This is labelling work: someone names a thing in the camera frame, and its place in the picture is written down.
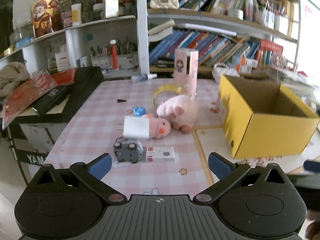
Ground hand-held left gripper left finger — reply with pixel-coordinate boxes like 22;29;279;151
29;153;127;204

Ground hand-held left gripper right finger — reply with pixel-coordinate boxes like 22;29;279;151
192;152;292;203

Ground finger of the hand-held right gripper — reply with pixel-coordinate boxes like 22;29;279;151
303;160;320;173

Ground grey toy car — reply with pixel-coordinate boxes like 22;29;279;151
113;140;143;164

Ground yellow cardboard box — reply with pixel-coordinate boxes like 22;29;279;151
217;74;320;159

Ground white charger block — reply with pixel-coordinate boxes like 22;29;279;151
116;116;150;140

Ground white and red small box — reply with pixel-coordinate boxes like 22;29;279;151
146;146;175;163

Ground pink pig plush toy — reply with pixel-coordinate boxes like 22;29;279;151
156;95;198;133

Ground pink chick plush toy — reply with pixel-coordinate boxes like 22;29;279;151
147;114;172;140

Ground clear desk mat yellow border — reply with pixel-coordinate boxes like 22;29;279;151
194;127;309;188

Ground pink checked tablecloth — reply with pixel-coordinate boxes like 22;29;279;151
45;76;320;198

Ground person's dark red clothing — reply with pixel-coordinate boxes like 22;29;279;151
306;210;320;240

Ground black keyboard instrument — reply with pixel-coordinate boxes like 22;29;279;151
5;66;104;170

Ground black flat box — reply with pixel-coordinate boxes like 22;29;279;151
31;86;71;117

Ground stack of papers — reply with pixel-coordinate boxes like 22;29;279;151
272;66;318;98

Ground clear yellow tape roll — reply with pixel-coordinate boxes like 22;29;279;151
152;84;185;109

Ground pink cartoon tumbler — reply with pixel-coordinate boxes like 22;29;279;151
173;48;199;95

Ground clear spray bottle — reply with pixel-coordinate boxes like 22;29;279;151
131;73;158;83

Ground orange and white small box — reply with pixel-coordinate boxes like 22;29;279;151
235;56;248;73
246;59;258;74

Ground red plastic bag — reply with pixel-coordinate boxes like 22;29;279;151
0;67;78;130

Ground white pen holder box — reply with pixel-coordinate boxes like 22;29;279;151
90;51;138;71

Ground red glue bottle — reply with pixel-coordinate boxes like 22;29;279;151
110;39;119;70

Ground white box with red label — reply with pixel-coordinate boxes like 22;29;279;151
55;51;71;72

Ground row of colourful slanted books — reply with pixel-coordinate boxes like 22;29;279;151
149;29;260;68

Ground red boxed book set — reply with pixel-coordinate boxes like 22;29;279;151
257;39;284;67

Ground beige cloth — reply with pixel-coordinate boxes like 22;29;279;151
0;61;31;97

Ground white bookshelf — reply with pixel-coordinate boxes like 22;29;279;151
0;0;302;78

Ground white tape roll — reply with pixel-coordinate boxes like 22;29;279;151
227;9;244;20

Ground white cups with pens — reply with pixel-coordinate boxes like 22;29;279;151
261;4;288;33

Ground white bottle with yellow label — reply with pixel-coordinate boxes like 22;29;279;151
71;3;82;27

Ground figure printed canister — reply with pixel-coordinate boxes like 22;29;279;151
30;0;63;39

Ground colourful tall bottle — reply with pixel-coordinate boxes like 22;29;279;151
245;0;254;22

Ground white carton shaped box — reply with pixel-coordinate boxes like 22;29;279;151
102;0;120;19

